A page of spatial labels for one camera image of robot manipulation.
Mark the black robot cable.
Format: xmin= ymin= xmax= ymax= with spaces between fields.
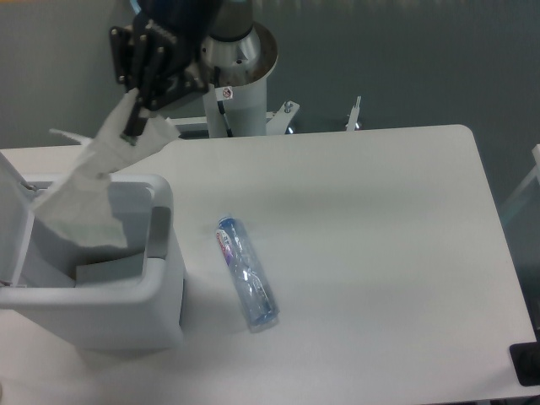
xmin=213 ymin=66 xmax=235 ymax=138

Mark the clear plastic water bottle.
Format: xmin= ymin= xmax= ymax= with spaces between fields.
xmin=215 ymin=215 xmax=280 ymax=333

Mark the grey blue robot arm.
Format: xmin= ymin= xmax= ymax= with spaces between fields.
xmin=109 ymin=1 xmax=253 ymax=144

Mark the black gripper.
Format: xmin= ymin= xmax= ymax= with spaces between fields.
xmin=109 ymin=1 xmax=222 ymax=138

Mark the white pedestal base frame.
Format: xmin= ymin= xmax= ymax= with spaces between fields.
xmin=167 ymin=95 xmax=363 ymax=139

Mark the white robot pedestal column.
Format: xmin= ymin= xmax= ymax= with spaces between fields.
xmin=201 ymin=22 xmax=278 ymax=138

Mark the white plastic trash can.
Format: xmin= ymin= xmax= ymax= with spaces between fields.
xmin=1 ymin=175 xmax=186 ymax=350

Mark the black table corner device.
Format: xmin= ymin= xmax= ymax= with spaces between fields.
xmin=509 ymin=342 xmax=539 ymax=386

